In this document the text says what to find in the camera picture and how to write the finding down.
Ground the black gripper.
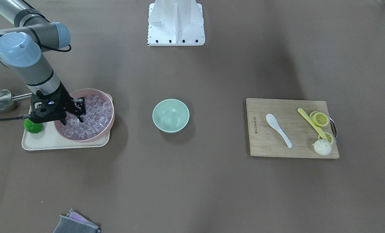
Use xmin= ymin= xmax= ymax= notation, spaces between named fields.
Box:
xmin=60 ymin=96 xmax=86 ymax=126

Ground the white ceramic spoon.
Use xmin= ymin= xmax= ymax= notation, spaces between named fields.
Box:
xmin=266 ymin=113 xmax=293 ymax=149

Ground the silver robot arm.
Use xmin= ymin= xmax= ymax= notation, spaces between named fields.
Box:
xmin=0 ymin=0 xmax=86 ymax=125

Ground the pink bowl of ice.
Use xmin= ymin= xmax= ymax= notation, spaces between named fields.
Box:
xmin=54 ymin=88 xmax=115 ymax=143

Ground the mint green bowl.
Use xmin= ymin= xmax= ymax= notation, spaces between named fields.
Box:
xmin=152 ymin=99 xmax=190 ymax=134

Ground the beige plastic tray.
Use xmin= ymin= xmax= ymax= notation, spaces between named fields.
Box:
xmin=22 ymin=121 xmax=110 ymax=150

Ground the green lime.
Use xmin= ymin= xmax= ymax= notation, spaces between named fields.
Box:
xmin=23 ymin=118 xmax=44 ymax=134

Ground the grey folded cloth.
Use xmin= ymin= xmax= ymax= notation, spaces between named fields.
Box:
xmin=53 ymin=209 xmax=101 ymax=233

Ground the wooden cutting board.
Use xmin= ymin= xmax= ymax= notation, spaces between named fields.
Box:
xmin=246 ymin=98 xmax=339 ymax=159

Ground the yellow plastic knife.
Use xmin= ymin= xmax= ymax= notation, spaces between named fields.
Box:
xmin=297 ymin=108 xmax=328 ymax=141

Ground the lemon slice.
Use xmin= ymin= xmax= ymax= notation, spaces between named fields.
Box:
xmin=309 ymin=111 xmax=330 ymax=127
xmin=324 ymin=131 xmax=335 ymax=145

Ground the white lemon squeezer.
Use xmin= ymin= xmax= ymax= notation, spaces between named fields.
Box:
xmin=312 ymin=139 xmax=332 ymax=156

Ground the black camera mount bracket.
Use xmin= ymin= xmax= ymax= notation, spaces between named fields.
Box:
xmin=29 ymin=87 xmax=70 ymax=124

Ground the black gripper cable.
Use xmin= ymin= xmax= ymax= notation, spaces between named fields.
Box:
xmin=0 ymin=34 xmax=72 ymax=122

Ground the white camera stand column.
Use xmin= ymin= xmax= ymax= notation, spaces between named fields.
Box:
xmin=147 ymin=0 xmax=206 ymax=46

